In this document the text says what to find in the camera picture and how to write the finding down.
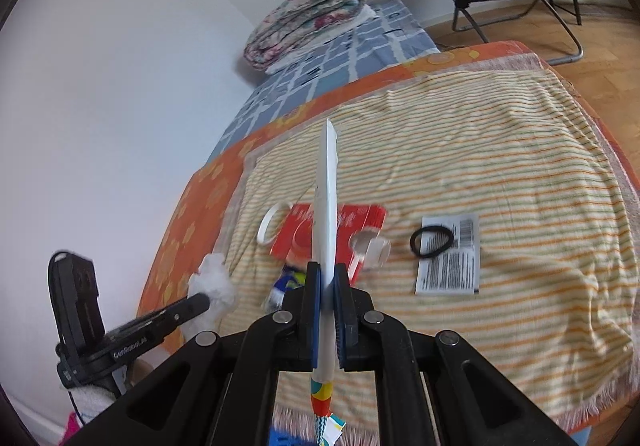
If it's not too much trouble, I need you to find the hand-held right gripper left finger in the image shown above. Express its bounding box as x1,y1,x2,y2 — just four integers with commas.
65,262,321,446

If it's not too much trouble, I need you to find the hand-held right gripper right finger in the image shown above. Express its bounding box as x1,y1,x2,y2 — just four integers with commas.
333,263,576,446

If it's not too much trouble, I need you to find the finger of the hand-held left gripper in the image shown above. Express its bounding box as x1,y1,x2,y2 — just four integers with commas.
135,293,211,334

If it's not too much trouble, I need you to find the white tissue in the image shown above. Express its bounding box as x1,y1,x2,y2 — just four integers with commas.
181,252,237,343

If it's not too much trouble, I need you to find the red cardboard box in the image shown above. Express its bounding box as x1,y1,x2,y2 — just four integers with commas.
270,203,394,285

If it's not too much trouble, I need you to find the white tube with colourful end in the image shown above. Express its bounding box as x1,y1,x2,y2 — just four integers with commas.
309,118,347,446

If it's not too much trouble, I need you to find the person's left hand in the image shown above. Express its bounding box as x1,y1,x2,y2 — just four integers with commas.
67,376,124,425

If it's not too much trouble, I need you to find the blue yellow wrapper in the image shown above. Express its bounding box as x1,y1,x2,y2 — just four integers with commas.
264,262,307,313

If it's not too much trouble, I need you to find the orange flowered sheet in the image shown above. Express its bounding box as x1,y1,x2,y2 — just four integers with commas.
136,40,640,432

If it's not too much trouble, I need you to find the white barcode packet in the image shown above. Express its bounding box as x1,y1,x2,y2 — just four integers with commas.
414,214,481,297

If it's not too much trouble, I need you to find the pink cloth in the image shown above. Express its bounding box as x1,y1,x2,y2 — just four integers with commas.
61,412,87,446

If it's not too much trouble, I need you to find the yellow striped towel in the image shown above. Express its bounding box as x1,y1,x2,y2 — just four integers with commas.
219,70,632,419

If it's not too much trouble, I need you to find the blue checked bed sheet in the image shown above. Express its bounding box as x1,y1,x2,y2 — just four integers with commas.
206,0,441,167

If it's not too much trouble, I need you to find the folded floral quilt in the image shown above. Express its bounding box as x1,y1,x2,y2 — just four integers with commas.
243,0,369,72

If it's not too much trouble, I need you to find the white tape ring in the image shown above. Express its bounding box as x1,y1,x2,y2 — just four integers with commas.
257,201,294,245

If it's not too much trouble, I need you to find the black hair tie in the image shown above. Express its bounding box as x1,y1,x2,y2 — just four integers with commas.
409,224,455,260

